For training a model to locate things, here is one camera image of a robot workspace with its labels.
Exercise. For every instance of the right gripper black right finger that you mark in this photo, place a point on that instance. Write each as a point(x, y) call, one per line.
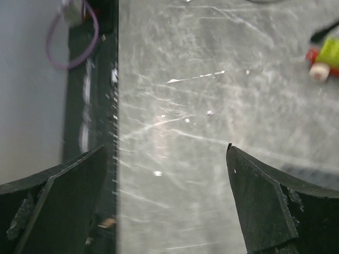
point(279, 213)

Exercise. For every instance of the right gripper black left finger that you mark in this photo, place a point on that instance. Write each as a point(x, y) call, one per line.
point(51, 211)

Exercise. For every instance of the grey lego baseplate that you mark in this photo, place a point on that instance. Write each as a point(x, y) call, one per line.
point(322, 177)

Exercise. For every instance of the colourful lego toy car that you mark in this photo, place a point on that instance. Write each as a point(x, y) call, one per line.
point(324, 60)

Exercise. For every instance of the black perforated music stand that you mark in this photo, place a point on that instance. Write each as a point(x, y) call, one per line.
point(319, 35)

